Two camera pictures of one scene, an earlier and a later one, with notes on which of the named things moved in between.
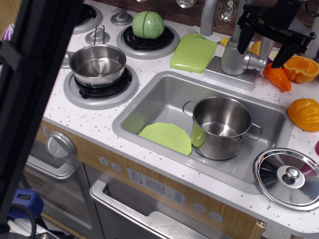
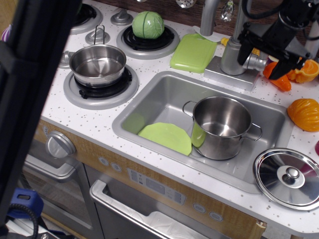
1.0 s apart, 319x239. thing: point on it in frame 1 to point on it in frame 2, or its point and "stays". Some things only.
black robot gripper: [277, 20] to [279, 35]
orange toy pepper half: [301, 69] stays
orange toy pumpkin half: [304, 114] stays
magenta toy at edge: [317, 148] stays
